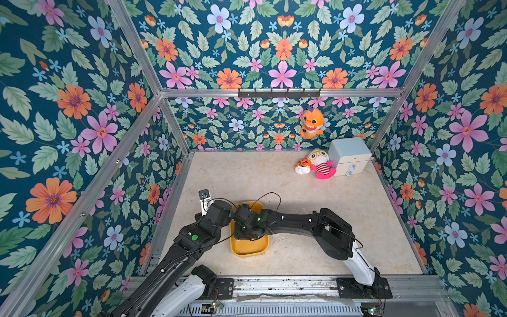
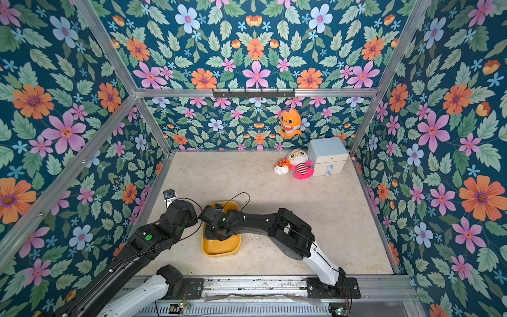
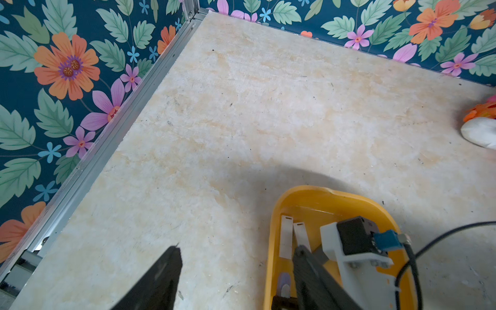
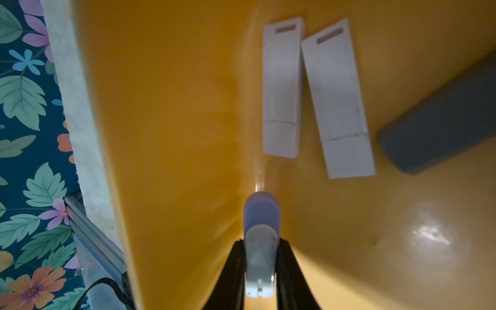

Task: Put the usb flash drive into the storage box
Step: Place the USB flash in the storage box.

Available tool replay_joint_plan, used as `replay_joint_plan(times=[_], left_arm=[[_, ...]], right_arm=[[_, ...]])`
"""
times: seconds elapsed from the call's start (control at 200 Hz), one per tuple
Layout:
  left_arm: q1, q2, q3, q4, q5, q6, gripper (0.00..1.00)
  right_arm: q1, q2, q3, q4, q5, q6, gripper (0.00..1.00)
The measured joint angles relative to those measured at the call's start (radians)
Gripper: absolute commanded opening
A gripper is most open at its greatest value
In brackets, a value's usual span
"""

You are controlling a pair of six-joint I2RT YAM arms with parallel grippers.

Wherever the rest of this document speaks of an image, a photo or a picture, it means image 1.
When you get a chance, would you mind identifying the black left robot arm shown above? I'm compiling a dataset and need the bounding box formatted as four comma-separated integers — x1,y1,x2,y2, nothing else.
99,199,236,317

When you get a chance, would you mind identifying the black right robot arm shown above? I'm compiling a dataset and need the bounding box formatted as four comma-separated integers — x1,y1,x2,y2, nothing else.
232,204,378,287

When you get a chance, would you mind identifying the yellow plastic storage tray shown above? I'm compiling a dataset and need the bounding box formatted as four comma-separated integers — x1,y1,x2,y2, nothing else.
230,201,270,258

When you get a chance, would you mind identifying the small tiger plush toy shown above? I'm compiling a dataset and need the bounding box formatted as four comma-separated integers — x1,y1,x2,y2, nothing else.
294,159,312,175

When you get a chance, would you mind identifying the white pink striped plush doll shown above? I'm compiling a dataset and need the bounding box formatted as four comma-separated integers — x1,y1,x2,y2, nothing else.
306,149,337,180

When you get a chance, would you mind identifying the white mini drawer cabinet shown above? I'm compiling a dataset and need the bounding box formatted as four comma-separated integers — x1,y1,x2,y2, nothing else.
328,137,372,176

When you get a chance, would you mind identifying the orange dinosaur plush toy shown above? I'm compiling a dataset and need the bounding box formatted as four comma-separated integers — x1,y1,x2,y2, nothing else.
300,108,325,139

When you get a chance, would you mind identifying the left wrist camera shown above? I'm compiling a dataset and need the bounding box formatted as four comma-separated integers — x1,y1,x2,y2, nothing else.
198,189,211,202

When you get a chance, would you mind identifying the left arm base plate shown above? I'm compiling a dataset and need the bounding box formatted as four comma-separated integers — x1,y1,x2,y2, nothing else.
203,278,234,300

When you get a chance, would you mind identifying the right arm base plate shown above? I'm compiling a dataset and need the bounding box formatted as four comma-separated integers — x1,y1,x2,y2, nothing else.
336,268,393,300

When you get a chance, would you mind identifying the black wall hook rail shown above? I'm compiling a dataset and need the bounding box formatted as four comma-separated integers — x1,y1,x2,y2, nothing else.
237,88,322,99

